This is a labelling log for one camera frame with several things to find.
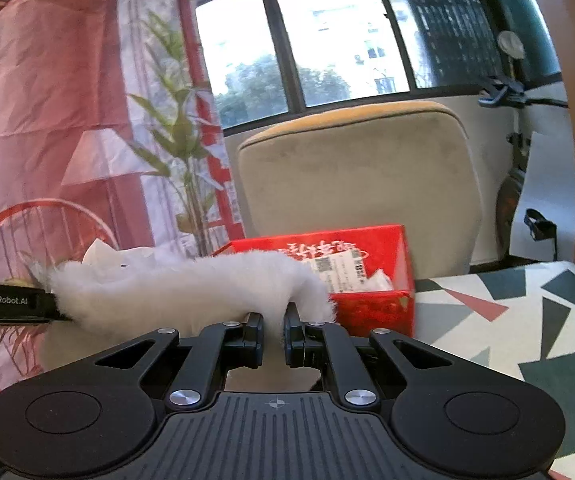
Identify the white fluffy scarf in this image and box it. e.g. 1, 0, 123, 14
30, 250, 336, 340

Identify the white tissue paper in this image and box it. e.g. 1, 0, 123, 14
82, 238, 156, 271

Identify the red strawberry cardboard box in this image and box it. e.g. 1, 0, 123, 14
217, 224, 415, 337

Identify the beige upholstered chair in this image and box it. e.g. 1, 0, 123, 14
238, 101, 483, 278

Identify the geometric patterned tablecloth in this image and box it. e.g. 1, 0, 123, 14
414, 261, 575, 479

